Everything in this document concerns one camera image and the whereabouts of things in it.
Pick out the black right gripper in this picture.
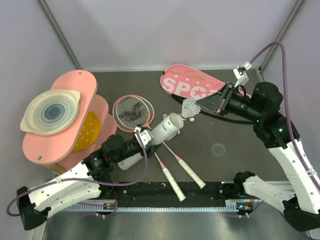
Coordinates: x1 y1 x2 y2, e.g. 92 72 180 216
195 82 263 123

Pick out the white shuttlecock tube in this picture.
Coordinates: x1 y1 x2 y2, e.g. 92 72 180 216
117 113 184 170

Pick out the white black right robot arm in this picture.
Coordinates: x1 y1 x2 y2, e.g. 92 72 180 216
197 82 320 232

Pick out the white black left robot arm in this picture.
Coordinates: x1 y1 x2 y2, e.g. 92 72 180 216
16 134 160 231

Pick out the pink white badminton racket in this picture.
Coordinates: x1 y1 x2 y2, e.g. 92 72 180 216
129 96 207 190
112 94 187 202

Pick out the pink racket cover bag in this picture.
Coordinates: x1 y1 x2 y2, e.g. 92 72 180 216
159 64 253 101

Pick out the yellow plastic plate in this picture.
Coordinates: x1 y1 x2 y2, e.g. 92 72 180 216
72 111 101 152

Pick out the clear plastic tube lid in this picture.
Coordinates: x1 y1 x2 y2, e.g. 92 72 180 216
211 143 226 157

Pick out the pink wooden shelf stand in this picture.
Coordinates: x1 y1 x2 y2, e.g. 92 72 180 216
20 70 117 175

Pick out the white blue ceramic dish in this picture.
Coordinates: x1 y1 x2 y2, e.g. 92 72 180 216
20 89 81 136

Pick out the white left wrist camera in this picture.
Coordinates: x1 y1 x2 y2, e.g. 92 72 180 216
134 126 154 148

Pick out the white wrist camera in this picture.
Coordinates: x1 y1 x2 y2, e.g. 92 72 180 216
134 126 154 148
233 61 252 87

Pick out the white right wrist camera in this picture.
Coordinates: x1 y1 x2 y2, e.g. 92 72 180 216
233 61 252 87

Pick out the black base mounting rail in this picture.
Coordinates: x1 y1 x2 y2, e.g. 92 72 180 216
99 181 252 208

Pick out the aluminium frame rail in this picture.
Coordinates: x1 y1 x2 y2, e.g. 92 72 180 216
43 199 320 240

